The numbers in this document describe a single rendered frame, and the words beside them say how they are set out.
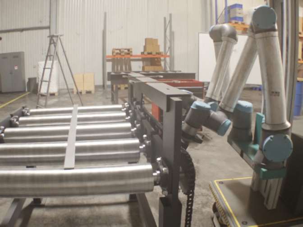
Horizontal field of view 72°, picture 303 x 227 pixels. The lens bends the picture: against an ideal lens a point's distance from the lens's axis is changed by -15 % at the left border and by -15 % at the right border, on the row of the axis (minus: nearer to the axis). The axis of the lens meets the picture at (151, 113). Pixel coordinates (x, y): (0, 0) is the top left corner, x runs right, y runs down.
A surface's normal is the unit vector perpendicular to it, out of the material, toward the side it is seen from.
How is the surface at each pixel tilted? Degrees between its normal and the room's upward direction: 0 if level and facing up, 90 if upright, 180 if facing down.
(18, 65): 90
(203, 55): 90
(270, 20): 82
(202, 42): 90
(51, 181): 59
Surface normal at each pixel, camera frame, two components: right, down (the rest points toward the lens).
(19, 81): 0.20, 0.22
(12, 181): 0.18, -0.31
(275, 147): -0.37, 0.29
